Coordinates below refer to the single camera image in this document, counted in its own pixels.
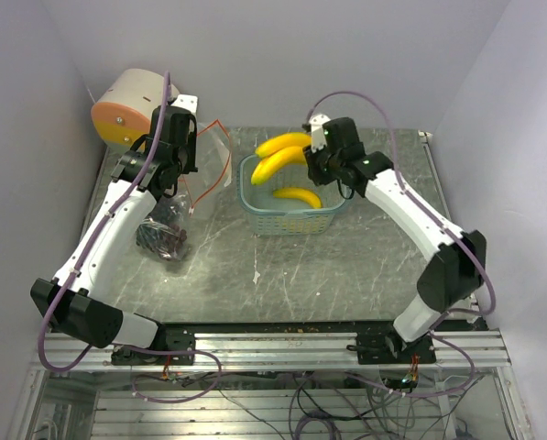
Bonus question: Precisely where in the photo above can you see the aluminium frame rail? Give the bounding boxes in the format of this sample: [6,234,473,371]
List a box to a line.
[45,331,511,372]

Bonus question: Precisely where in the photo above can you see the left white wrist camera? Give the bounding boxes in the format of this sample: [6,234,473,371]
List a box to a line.
[170,93,198,116]

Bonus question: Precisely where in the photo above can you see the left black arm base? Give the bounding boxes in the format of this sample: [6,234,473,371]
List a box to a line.
[111,323,196,367]

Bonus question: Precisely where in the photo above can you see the white cylinder orange lid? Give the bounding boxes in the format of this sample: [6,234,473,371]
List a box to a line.
[91,69,164,154]

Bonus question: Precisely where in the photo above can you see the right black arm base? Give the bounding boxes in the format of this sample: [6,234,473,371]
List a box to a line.
[346,326,436,365]

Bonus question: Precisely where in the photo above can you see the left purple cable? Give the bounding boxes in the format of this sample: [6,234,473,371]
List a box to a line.
[38,71,172,371]

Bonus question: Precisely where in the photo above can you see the clear zip bag orange zipper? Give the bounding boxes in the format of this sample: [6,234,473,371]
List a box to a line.
[135,194,192,263]

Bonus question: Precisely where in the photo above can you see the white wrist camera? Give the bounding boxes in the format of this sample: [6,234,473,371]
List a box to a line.
[170,93,198,116]
[302,114,330,153]

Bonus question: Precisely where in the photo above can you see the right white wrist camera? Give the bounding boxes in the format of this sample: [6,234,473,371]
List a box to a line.
[302,114,330,153]

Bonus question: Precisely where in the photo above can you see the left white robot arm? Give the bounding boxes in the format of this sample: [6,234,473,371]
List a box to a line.
[30,94,198,364]

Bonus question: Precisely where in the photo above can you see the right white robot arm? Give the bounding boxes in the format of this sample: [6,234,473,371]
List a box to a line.
[304,114,487,363]

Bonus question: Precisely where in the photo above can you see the loose wires below table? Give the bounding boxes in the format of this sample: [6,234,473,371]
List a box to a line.
[130,352,485,440]

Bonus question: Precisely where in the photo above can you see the yellow banana bunch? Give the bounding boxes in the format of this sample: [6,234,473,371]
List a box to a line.
[251,132,312,185]

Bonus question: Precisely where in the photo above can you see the light blue plastic basket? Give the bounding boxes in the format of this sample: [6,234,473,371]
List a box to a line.
[236,155,350,236]

